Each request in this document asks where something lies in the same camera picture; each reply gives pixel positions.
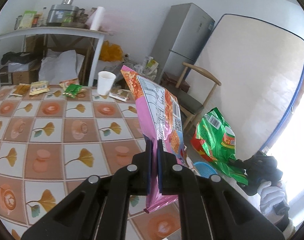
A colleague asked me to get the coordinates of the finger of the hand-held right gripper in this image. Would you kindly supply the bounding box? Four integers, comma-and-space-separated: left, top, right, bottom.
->
227, 158, 246, 172

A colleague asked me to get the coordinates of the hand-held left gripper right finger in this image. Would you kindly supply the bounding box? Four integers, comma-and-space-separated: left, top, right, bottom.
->
157, 139, 285, 240

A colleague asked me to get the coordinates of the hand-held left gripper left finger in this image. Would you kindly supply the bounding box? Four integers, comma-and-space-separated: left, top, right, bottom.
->
21, 140, 154, 240

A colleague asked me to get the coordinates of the blue mesh basket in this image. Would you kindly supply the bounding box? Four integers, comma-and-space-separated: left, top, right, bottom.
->
193, 162, 217, 178

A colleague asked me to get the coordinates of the green snack packet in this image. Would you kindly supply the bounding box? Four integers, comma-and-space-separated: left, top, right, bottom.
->
191, 107, 249, 187

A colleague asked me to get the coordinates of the pink snack packet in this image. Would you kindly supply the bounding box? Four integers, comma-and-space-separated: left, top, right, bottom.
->
120, 65, 192, 214

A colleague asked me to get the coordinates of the person's right forearm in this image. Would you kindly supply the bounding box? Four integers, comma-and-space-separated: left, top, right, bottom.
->
282, 216, 297, 233

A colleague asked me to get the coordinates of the person's right hand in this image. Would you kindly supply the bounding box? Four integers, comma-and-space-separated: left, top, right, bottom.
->
257, 180, 290, 214

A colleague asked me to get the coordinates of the wooden chair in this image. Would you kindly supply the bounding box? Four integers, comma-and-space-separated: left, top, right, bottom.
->
176, 62, 222, 133

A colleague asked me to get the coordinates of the brown sachet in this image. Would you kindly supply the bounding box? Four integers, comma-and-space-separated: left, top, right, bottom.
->
109, 88, 130, 102

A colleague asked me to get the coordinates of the brown wooden box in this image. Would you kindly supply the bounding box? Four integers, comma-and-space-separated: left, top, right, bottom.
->
163, 72, 191, 93

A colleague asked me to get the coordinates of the white paper cup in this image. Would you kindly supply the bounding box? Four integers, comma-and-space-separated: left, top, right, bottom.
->
97, 71, 116, 96

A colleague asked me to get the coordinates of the cardboard box with clutter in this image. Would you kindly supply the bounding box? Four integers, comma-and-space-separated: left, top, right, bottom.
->
142, 56, 159, 75

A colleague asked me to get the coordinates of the white mattress blue edge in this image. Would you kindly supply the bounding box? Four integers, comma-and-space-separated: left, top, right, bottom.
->
186, 14, 304, 160

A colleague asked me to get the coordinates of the tile pattern tablecloth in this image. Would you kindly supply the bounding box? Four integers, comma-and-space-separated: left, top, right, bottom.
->
0, 85, 192, 240

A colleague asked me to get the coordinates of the small green packet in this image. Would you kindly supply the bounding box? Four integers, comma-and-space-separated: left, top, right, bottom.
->
62, 84, 83, 98

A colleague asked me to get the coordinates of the orange packet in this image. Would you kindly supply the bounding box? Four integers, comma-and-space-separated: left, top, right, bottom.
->
59, 78, 80, 87

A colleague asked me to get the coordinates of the orange plastic bag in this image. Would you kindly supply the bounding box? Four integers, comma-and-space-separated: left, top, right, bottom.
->
99, 41, 123, 62

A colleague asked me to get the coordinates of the grey refrigerator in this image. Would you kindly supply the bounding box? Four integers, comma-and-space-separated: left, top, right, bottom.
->
150, 3, 215, 80

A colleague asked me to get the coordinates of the white plastic bag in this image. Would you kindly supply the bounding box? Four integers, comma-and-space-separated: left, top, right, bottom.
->
39, 49, 85, 85

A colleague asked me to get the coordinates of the pale yellow sachet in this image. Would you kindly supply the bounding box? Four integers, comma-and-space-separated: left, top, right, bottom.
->
29, 80, 50, 95

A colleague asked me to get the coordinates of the golden sachet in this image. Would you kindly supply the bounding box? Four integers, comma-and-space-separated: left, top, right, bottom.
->
11, 84, 31, 97

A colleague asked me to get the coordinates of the paper towel roll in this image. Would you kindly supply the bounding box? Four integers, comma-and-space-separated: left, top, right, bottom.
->
90, 6, 106, 31

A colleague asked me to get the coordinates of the white shelf table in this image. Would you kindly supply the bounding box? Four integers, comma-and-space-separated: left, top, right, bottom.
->
0, 27, 113, 89

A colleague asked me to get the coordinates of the black bag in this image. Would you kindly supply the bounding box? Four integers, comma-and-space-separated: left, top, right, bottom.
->
1, 52, 33, 64

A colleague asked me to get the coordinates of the steel rice cooker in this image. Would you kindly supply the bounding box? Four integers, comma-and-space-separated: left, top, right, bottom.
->
46, 4, 80, 27

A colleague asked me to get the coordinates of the green box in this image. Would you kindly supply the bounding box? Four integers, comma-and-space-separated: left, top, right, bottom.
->
18, 10, 37, 30

